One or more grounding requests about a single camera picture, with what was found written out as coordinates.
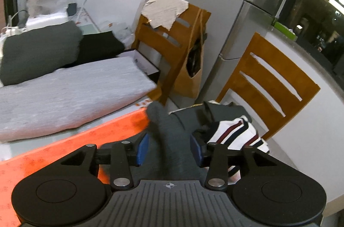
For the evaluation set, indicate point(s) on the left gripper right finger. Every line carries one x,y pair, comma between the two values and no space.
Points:
212,156

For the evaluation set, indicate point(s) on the dark grey folded garment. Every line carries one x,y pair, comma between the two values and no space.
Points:
38,52

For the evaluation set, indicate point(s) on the light grey folded garment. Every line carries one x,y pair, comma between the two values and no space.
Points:
71,97

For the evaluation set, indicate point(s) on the silver refrigerator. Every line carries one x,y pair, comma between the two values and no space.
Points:
253,16

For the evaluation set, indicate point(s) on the striped white garment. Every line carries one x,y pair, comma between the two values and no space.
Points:
235,134

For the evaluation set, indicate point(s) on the white power strip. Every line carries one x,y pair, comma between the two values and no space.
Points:
10,30

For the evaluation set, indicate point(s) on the wooden chair with bag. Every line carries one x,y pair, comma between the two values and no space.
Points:
170,44

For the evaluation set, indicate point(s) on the beige cloth on chair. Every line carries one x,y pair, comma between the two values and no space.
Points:
163,12

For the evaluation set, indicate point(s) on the orange floral table mat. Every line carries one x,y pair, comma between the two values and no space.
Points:
17,168

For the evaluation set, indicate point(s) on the dark grey sweatpants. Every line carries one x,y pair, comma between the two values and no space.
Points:
169,156

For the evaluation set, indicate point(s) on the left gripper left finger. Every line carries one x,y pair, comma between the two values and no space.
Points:
124,155

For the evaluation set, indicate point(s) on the black folded garment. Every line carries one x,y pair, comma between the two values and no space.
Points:
97,47

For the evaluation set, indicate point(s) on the near wooden chair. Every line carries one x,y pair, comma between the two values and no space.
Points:
271,83

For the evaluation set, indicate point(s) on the black box on table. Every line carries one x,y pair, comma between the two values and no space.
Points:
151,71

